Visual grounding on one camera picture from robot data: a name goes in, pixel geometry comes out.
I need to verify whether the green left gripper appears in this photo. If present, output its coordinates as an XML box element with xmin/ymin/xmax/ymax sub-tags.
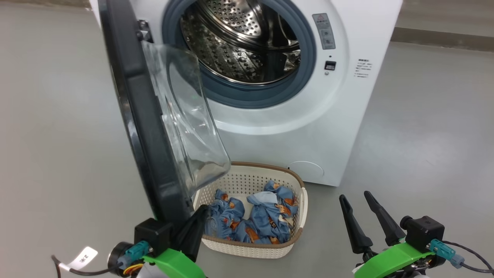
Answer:
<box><xmin>137</xmin><ymin>205</ymin><xmax>209</xmax><ymax>278</ymax></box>

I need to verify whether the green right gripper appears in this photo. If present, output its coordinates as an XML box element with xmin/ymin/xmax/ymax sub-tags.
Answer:
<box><xmin>339</xmin><ymin>191</ymin><xmax>436</xmax><ymax>278</ymax></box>

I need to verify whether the blue cartoon print garment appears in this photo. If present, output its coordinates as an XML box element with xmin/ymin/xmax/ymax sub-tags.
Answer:
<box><xmin>204</xmin><ymin>189</ymin><xmax>245</xmax><ymax>242</ymax></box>

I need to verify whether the blue cartoon garment white collar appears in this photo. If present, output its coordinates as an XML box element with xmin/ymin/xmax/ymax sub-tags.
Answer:
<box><xmin>235</xmin><ymin>180</ymin><xmax>299</xmax><ymax>244</ymax></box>

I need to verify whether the black round glass washer door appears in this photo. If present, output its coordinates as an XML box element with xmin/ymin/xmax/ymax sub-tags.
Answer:
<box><xmin>97</xmin><ymin>0</ymin><xmax>231</xmax><ymax>224</ymax></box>

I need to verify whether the white front-load washing machine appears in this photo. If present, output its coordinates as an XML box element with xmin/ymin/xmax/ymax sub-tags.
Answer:
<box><xmin>90</xmin><ymin>0</ymin><xmax>404</xmax><ymax>187</ymax></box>

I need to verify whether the stainless steel washing machine drum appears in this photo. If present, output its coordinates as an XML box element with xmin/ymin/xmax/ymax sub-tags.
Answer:
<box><xmin>181</xmin><ymin>0</ymin><xmax>301</xmax><ymax>85</ymax></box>

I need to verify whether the cream perforated laundry basket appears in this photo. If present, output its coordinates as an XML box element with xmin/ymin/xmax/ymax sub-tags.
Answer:
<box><xmin>192</xmin><ymin>162</ymin><xmax>308</xmax><ymax>259</ymax></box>

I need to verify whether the round white filter cover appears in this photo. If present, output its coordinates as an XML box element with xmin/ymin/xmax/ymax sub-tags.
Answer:
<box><xmin>289</xmin><ymin>161</ymin><xmax>325</xmax><ymax>182</ymax></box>

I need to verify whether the grey warning sticker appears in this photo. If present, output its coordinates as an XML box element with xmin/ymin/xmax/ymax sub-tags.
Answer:
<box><xmin>312</xmin><ymin>13</ymin><xmax>336</xmax><ymax>50</ymax></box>

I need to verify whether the white cable tag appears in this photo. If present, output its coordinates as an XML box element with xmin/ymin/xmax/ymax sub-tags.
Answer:
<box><xmin>60</xmin><ymin>246</ymin><xmax>98</xmax><ymax>271</ymax></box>

